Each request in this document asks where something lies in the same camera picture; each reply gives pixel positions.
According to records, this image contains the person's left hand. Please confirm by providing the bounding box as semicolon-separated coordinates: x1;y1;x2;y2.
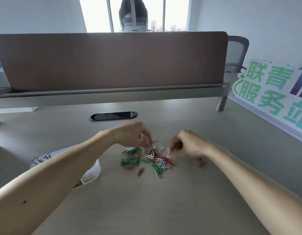
112;120;154;150

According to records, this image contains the person's right hand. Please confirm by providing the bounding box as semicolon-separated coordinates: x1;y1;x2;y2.
167;130;213;160

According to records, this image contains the pile of coloured paper clips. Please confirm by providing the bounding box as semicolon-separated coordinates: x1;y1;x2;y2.
120;139;207;179

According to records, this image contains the clear plastic organizer tray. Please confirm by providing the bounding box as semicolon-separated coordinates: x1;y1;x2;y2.
29;144;102;190

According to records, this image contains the pile of colourful binder clips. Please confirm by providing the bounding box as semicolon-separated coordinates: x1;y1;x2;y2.
31;153;52;167

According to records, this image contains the person's left forearm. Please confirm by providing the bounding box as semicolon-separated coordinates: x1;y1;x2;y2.
0;131;117;235

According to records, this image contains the person's right forearm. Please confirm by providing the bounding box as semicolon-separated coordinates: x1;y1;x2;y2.
204;140;302;235

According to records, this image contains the brown desk divider panel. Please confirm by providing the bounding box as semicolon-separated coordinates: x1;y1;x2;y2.
0;31;229;93

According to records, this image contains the white sign with green lettering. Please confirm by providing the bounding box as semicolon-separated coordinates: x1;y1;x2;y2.
227;58;302;146

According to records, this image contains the grey mesh office chair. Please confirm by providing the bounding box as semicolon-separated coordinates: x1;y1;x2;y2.
224;35;250;74

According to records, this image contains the white head-mounted headset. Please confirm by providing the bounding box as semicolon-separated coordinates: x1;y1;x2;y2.
120;0;148;33

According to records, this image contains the large glass window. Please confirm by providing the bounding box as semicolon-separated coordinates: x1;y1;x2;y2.
78;0;190;33

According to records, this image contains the black oval cable grommet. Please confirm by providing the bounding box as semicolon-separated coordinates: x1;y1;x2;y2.
90;111;138;122

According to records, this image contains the grey divider base rail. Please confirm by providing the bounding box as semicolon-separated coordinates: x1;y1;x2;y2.
0;82;232;125

